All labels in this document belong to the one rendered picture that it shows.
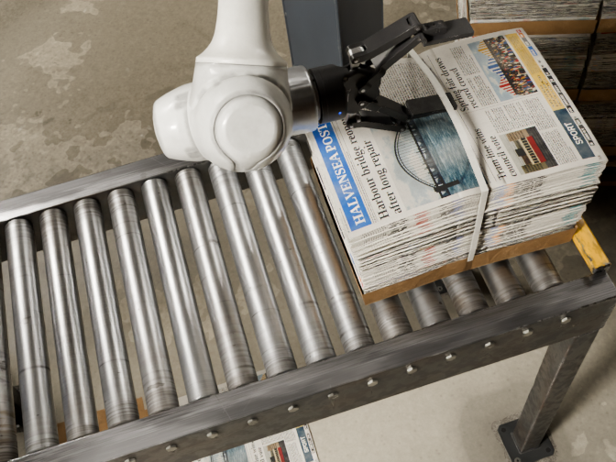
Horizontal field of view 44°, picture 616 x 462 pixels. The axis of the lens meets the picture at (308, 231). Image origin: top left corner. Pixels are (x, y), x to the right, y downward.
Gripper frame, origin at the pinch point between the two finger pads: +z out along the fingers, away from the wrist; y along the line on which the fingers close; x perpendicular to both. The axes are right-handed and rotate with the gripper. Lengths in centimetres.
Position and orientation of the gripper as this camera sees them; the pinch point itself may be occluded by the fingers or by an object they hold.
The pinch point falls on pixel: (454, 66)
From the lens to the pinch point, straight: 110.6
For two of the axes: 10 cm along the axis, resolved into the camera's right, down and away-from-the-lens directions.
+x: 2.8, 8.0, -5.3
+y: 0.0, 5.5, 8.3
